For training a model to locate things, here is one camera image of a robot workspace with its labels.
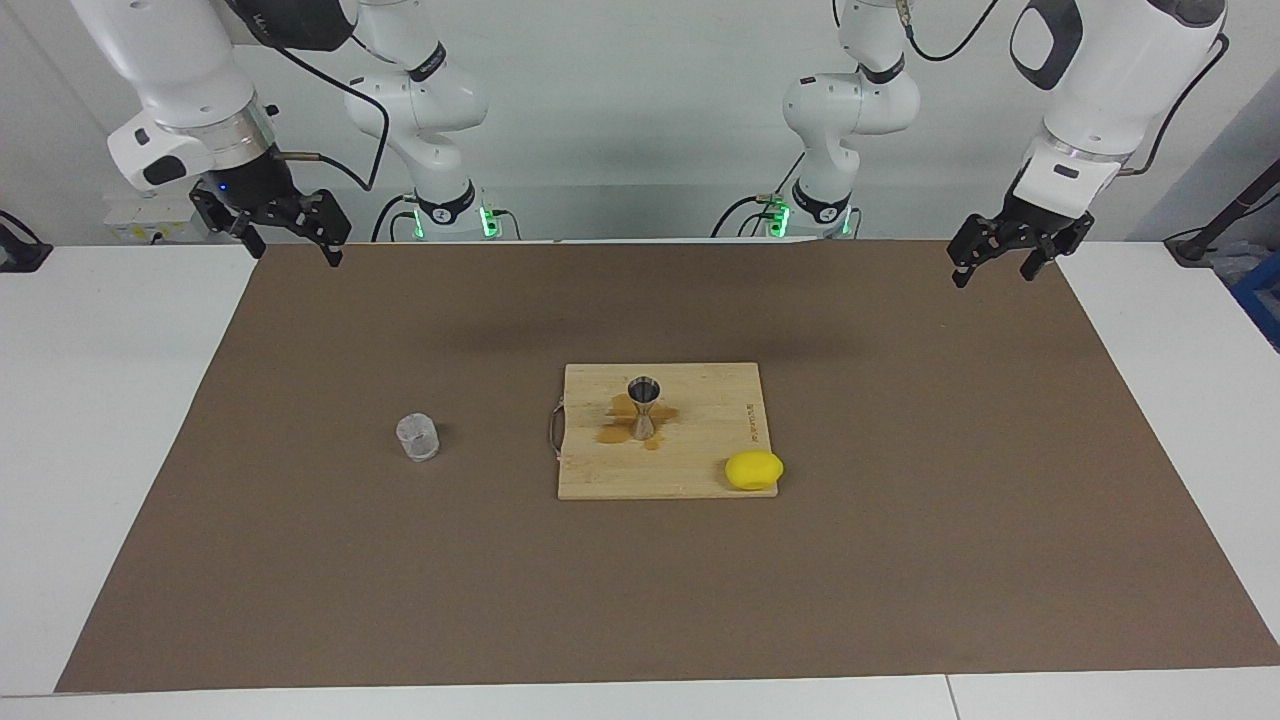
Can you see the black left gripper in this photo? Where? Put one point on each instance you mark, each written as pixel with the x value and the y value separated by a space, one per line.
pixel 1040 228

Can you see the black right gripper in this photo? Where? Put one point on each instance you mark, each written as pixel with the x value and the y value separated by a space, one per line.
pixel 250 195

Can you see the steel double jigger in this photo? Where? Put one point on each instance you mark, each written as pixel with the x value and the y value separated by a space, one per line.
pixel 644 420

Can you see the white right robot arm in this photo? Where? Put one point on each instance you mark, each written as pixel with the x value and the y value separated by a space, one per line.
pixel 170 60

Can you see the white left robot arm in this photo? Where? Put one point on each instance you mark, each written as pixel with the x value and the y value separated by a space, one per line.
pixel 1100 100

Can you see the black stand pole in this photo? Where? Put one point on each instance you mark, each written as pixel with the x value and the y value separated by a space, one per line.
pixel 1235 210

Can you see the blue box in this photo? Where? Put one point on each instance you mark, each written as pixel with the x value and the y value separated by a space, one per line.
pixel 1262 300

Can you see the brown table mat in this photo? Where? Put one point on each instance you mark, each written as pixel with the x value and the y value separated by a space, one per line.
pixel 300 550

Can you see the yellow lemon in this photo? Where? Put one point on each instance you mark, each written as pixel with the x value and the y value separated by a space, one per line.
pixel 754 471

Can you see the wooden cutting board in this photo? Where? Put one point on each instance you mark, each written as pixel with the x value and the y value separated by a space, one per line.
pixel 680 470

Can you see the white wall power strip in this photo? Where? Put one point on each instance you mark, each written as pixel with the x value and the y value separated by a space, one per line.
pixel 140 222

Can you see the black clamp mount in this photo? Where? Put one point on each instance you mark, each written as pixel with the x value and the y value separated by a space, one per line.
pixel 20 255

